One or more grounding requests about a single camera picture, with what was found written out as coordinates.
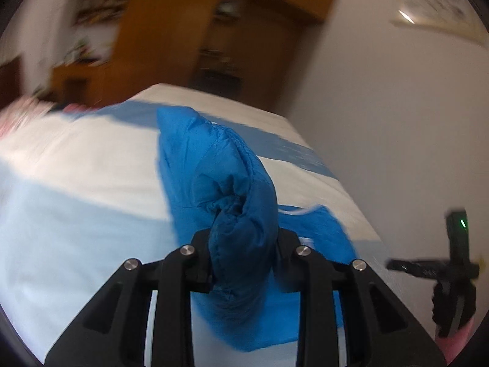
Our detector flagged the framed wall picture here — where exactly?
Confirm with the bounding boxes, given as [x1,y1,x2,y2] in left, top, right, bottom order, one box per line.
[390,0,487,46]

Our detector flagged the wooden wardrobe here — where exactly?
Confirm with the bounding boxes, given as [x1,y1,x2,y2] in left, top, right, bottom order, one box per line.
[50,0,337,111]

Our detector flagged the wooden shelf with books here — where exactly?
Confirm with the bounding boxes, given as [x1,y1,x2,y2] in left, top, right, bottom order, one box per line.
[71,0,127,64]

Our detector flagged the wooden desk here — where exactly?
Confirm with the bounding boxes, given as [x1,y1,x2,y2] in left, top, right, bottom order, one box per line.
[51,61,111,106]

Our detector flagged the blue and white striped bed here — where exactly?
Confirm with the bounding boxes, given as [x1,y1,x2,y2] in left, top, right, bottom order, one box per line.
[0,83,383,360]

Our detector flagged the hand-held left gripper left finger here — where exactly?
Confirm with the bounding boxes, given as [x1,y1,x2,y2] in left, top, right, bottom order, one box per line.
[44,231,213,367]

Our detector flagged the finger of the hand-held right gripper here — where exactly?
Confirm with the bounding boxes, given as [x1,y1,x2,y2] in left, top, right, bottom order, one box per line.
[386,259,452,278]

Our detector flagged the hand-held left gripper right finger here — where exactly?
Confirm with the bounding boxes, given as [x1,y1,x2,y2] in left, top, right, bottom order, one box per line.
[276,229,446,367]

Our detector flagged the person's right hand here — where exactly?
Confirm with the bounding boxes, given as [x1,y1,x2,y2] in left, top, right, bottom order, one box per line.
[431,282,477,339]

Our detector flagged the pink floral quilt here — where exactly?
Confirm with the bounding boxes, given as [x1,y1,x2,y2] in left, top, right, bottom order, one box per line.
[0,97,96,138]

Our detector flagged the dark wooden headboard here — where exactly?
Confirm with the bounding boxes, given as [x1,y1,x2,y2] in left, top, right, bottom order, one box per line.
[0,55,24,108]

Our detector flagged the blue quilted jacket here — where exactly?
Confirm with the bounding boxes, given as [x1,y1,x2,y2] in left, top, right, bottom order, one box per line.
[156,106,358,352]

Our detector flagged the person's right forearm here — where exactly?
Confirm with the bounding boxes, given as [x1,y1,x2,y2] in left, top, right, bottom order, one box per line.
[439,313,477,365]

